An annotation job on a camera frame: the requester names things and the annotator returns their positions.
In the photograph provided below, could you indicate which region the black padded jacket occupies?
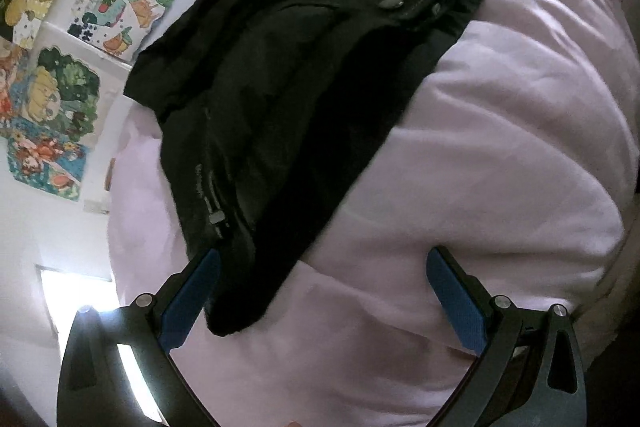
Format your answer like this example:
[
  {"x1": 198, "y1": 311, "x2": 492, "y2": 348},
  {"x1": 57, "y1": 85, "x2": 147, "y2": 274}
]
[{"x1": 125, "y1": 0, "x2": 483, "y2": 339}]

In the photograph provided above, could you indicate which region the bright window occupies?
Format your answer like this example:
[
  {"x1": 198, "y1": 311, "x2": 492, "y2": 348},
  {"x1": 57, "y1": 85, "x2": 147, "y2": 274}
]
[{"x1": 38, "y1": 267, "x2": 167, "y2": 426}]

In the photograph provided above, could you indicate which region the underwater girl drawing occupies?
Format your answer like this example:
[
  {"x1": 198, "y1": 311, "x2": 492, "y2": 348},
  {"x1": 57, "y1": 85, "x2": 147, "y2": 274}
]
[{"x1": 6, "y1": 117, "x2": 90, "y2": 202}]

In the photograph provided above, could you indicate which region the pink duvet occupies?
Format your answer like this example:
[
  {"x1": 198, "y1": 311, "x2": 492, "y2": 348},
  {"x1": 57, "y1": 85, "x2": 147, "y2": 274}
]
[{"x1": 106, "y1": 0, "x2": 640, "y2": 427}]

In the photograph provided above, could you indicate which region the blond boy green drawing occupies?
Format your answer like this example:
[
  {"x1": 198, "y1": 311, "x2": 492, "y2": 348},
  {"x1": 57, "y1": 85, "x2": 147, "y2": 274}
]
[{"x1": 20, "y1": 46, "x2": 101, "y2": 142}]

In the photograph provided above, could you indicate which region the girl swimming drawing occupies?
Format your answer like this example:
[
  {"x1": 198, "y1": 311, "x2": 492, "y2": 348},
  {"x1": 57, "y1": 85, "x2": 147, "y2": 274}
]
[{"x1": 0, "y1": 38, "x2": 29, "y2": 138}]

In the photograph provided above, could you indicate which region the orange fish cup drawing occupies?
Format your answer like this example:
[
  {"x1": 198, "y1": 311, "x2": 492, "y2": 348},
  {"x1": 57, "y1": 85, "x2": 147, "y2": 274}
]
[{"x1": 65, "y1": 0, "x2": 175, "y2": 63}]

